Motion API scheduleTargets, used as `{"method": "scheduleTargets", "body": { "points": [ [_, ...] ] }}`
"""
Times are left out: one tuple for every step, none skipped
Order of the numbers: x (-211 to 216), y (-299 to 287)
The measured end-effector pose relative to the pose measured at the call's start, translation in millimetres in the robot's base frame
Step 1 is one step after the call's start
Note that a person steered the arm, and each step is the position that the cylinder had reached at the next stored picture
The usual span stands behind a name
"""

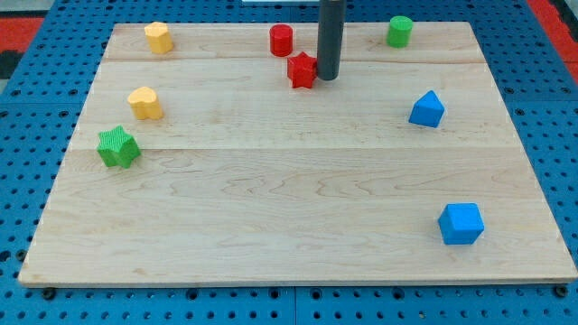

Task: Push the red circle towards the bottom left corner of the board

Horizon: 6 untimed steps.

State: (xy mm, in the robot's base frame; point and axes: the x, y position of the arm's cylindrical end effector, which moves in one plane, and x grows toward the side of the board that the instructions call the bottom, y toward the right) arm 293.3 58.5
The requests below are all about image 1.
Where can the green star block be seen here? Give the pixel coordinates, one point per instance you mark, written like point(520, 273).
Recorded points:
point(117, 147)

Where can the green cylinder block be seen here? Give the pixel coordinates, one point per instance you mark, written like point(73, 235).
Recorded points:
point(399, 31)

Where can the yellow hexagon block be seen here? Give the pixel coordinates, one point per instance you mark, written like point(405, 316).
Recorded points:
point(158, 37)

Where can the blue cube block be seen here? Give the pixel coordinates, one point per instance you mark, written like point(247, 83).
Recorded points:
point(461, 223)

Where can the red star block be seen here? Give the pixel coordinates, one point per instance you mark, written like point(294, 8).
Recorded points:
point(302, 70)

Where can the red cylinder block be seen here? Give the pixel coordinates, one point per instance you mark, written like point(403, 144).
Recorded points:
point(281, 40)

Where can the light wooden board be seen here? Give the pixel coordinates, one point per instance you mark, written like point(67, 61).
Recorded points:
point(247, 181)

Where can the yellow heart block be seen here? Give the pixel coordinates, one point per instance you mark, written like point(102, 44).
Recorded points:
point(145, 104)

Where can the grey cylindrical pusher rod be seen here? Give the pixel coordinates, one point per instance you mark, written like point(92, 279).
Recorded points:
point(330, 30)

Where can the blue triangular block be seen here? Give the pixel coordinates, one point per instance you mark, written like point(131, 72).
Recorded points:
point(428, 110)

